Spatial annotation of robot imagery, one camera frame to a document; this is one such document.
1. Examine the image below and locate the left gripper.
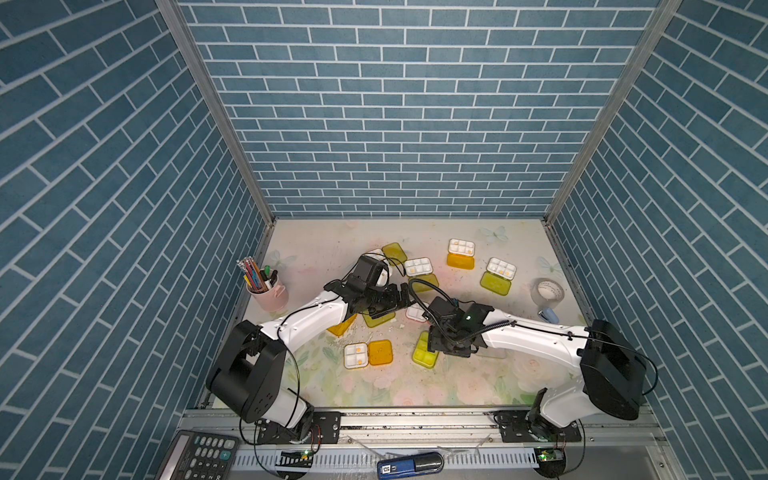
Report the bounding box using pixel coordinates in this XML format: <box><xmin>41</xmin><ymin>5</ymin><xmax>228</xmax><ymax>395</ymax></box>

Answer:
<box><xmin>361</xmin><ymin>282</ymin><xmax>419</xmax><ymax>318</ymax></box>

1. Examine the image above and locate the pink pillbox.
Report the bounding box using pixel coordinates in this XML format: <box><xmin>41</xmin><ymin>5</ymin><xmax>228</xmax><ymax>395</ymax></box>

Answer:
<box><xmin>405</xmin><ymin>304</ymin><xmax>427</xmax><ymax>323</ymax></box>

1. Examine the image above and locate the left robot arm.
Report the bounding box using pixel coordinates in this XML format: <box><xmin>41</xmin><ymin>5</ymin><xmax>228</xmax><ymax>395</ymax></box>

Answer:
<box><xmin>206</xmin><ymin>280</ymin><xmax>415</xmax><ymax>435</ymax></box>

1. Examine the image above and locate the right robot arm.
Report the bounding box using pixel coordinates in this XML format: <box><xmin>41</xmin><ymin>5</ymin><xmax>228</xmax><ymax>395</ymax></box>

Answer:
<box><xmin>423</xmin><ymin>297</ymin><xmax>648</xmax><ymax>441</ymax></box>

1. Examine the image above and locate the front orange pillbox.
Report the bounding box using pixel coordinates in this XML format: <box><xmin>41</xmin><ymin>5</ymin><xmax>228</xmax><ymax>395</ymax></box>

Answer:
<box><xmin>343</xmin><ymin>340</ymin><xmax>394</xmax><ymax>370</ymax></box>

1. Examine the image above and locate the orange pillbox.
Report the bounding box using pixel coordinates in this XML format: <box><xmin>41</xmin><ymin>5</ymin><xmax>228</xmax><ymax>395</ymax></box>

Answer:
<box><xmin>446</xmin><ymin>238</ymin><xmax>475</xmax><ymax>270</ymax></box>
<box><xmin>327</xmin><ymin>315</ymin><xmax>357</xmax><ymax>337</ymax></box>
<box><xmin>343</xmin><ymin>340</ymin><xmax>394</xmax><ymax>370</ymax></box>

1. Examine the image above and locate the left orange pillbox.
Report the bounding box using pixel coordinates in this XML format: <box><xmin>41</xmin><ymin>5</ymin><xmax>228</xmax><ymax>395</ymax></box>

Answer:
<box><xmin>327</xmin><ymin>315</ymin><xmax>357</xmax><ymax>337</ymax></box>

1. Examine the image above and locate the back orange pillbox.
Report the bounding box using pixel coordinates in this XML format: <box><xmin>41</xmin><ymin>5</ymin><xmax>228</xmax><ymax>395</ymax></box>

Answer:
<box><xmin>446</xmin><ymin>238</ymin><xmax>475</xmax><ymax>270</ymax></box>

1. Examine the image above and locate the blue tape dispenser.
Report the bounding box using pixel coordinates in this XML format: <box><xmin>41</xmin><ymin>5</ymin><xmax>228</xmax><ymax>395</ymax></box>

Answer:
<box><xmin>538</xmin><ymin>308</ymin><xmax>560</xmax><ymax>325</ymax></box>

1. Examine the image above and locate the clear tape roll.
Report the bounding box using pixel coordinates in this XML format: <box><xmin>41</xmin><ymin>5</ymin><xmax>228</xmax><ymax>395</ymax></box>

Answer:
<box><xmin>530</xmin><ymin>278</ymin><xmax>565</xmax><ymax>309</ymax></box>

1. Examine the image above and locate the pink pen cup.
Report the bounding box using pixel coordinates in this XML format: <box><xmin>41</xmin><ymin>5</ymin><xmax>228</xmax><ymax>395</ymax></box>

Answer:
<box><xmin>249</xmin><ymin>281</ymin><xmax>289</xmax><ymax>313</ymax></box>

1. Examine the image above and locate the coloured pens bundle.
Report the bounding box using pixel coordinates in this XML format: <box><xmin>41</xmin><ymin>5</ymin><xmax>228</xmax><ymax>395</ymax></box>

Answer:
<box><xmin>236</xmin><ymin>256</ymin><xmax>278</xmax><ymax>294</ymax></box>

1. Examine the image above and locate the blue black usb device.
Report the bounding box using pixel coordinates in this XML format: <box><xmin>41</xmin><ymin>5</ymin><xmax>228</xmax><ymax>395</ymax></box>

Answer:
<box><xmin>376</xmin><ymin>452</ymin><xmax>445</xmax><ymax>480</ymax></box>

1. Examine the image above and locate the right circuit board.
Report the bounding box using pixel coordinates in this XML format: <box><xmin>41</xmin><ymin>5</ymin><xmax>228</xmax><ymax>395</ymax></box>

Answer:
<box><xmin>534</xmin><ymin>448</ymin><xmax>567</xmax><ymax>479</ymax></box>

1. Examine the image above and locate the circuit board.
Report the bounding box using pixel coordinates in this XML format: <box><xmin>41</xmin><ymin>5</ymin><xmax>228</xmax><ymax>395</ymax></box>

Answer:
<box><xmin>534</xmin><ymin>448</ymin><xmax>567</xmax><ymax>479</ymax></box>
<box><xmin>275</xmin><ymin>450</ymin><xmax>315</xmax><ymax>473</ymax></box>

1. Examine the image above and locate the left circuit board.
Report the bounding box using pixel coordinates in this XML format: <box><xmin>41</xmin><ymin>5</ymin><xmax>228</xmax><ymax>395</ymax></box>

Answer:
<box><xmin>275</xmin><ymin>450</ymin><xmax>315</xmax><ymax>473</ymax></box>

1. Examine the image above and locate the black calculator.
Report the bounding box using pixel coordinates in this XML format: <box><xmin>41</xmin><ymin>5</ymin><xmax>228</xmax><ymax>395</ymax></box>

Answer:
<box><xmin>155</xmin><ymin>430</ymin><xmax>240</xmax><ymax>480</ymax></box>

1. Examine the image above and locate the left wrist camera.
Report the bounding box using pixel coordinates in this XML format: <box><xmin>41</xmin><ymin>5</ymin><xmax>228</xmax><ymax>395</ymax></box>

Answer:
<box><xmin>346</xmin><ymin>254</ymin><xmax>390</xmax><ymax>291</ymax></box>

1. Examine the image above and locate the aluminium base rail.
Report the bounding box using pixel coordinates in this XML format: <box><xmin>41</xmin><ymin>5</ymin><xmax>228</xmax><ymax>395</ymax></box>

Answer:
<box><xmin>176</xmin><ymin>404</ymin><xmax>667</xmax><ymax>448</ymax></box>

